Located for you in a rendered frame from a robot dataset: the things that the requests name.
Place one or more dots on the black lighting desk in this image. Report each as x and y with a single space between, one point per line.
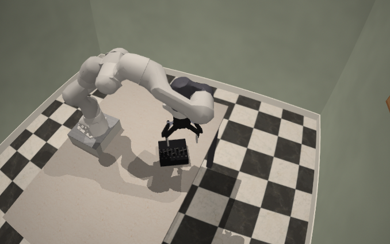
178 156

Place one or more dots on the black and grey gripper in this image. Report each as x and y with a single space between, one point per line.
179 124

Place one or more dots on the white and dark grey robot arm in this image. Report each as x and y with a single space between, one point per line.
183 99

